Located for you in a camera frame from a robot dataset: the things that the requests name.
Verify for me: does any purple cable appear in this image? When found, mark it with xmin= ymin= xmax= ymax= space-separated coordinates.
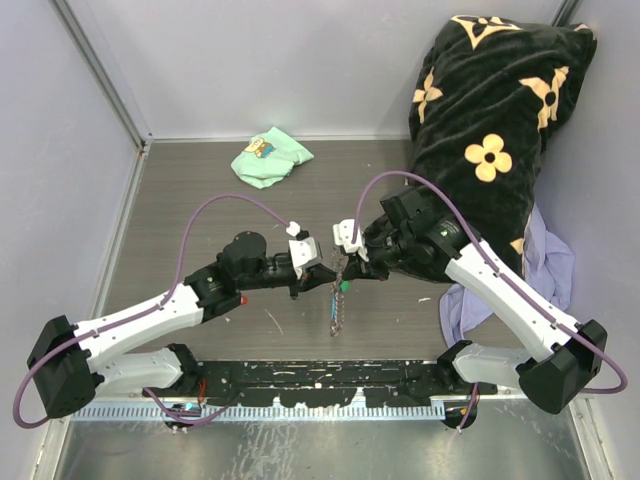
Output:
xmin=352 ymin=170 xmax=629 ymax=431
xmin=12 ymin=193 xmax=296 ymax=430

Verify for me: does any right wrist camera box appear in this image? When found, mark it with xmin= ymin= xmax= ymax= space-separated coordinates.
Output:
xmin=332 ymin=218 xmax=369 ymax=262

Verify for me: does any lavender cloth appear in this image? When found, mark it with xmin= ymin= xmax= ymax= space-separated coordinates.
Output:
xmin=439 ymin=206 xmax=575 ymax=347

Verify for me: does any mint green cloth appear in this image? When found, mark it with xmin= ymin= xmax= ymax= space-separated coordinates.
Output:
xmin=230 ymin=127 xmax=314 ymax=189

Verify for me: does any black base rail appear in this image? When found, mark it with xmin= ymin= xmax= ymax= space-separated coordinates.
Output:
xmin=153 ymin=360 xmax=472 ymax=408

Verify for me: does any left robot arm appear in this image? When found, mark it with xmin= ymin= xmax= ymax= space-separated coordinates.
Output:
xmin=27 ymin=231 xmax=337 ymax=419

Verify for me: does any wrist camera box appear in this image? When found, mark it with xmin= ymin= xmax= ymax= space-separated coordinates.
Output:
xmin=332 ymin=218 xmax=369 ymax=262
xmin=288 ymin=236 xmax=322 ymax=280

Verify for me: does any black floral blanket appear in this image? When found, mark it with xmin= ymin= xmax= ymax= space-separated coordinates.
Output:
xmin=369 ymin=13 xmax=599 ymax=286

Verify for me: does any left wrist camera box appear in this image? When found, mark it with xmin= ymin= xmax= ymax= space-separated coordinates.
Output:
xmin=288 ymin=236 xmax=322 ymax=280

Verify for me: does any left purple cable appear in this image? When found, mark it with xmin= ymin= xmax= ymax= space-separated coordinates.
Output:
xmin=12 ymin=193 xmax=296 ymax=430

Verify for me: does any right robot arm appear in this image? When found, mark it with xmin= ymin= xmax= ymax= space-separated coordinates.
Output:
xmin=333 ymin=188 xmax=608 ymax=414

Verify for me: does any aluminium corner post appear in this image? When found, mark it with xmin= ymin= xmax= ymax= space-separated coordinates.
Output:
xmin=49 ymin=1 xmax=153 ymax=150

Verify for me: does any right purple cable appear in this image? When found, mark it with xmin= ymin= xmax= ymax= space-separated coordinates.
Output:
xmin=352 ymin=170 xmax=629 ymax=431

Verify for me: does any blue handled key ring organizer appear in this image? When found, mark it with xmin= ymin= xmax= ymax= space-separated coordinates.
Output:
xmin=329 ymin=250 xmax=346 ymax=337

